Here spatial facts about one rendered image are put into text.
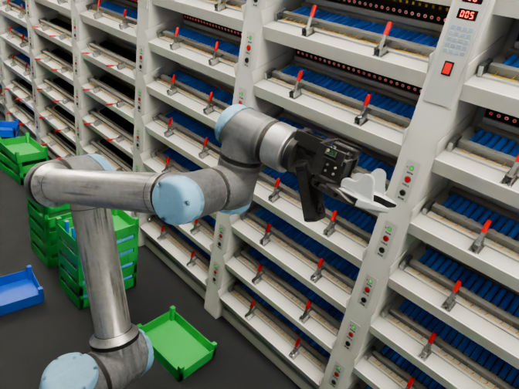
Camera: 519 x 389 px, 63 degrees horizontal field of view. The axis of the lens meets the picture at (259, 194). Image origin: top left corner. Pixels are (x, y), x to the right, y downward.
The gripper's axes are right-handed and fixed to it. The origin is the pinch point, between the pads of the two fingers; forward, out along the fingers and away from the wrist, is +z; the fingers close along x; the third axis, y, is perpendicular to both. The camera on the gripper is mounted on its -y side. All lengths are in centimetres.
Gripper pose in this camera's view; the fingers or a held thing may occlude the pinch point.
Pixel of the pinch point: (384, 208)
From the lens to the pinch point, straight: 76.1
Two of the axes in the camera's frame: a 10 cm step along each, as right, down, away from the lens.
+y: 2.4, -8.8, -4.2
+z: 7.8, 4.3, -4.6
